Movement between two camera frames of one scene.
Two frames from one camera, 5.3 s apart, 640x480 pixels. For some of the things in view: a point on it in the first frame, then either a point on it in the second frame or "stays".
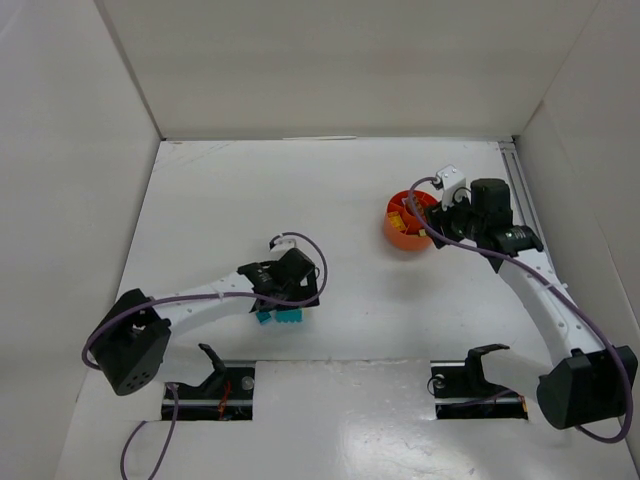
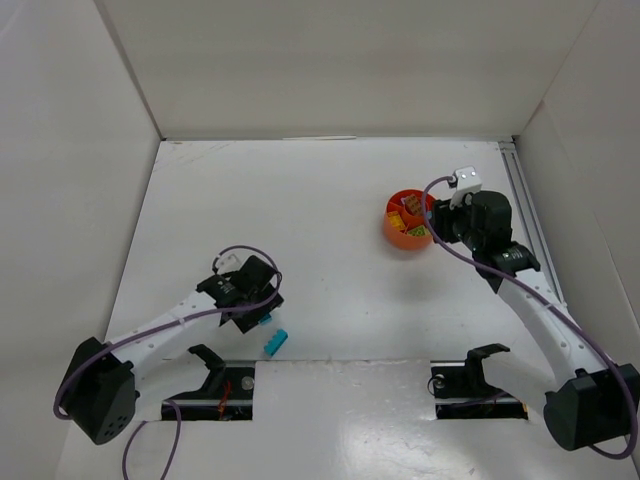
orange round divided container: (402, 223) stays
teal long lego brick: (289, 315) → (275, 342)
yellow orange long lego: (395, 219) stays
